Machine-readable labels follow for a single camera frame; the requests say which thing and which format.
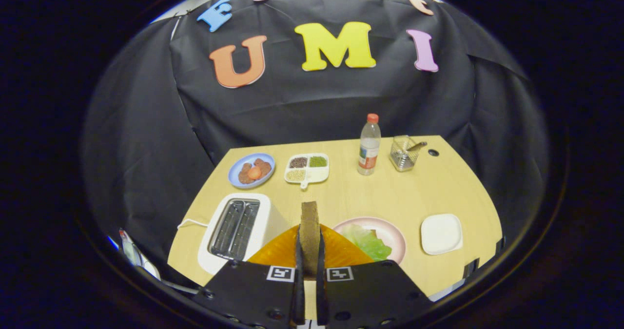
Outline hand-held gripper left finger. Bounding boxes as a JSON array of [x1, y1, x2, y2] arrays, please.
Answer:
[[193, 224, 307, 329]]

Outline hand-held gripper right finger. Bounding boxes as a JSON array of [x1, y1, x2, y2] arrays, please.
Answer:
[[316, 224, 434, 329]]

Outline brown bread slice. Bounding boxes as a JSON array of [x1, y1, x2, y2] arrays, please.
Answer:
[[299, 201, 321, 277]]

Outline green lettuce leaf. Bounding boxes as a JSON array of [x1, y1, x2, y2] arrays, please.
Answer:
[[340, 223, 393, 262]]

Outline white toaster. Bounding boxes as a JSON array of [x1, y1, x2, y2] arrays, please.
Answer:
[[197, 193, 288, 276]]

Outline pink plate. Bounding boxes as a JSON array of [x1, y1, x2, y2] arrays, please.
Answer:
[[332, 216, 407, 265]]

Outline blue plate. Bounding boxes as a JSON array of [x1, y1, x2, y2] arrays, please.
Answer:
[[228, 153, 276, 189]]

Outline white divided grain tray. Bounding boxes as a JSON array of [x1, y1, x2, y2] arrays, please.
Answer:
[[284, 153, 330, 189]]

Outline brown sausage slices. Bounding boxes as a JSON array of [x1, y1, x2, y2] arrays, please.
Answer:
[[238, 158, 273, 184]]

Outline small white plate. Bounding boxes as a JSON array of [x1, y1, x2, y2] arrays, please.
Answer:
[[420, 213, 464, 255]]

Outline clear red-capped plastic bottle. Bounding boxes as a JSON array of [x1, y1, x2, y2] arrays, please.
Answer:
[[357, 113, 382, 176]]

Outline black backdrop cloth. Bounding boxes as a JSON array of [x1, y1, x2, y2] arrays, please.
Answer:
[[80, 0, 549, 281]]

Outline metal wire utensil holder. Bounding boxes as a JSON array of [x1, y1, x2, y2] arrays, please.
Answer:
[[390, 135, 421, 173]]

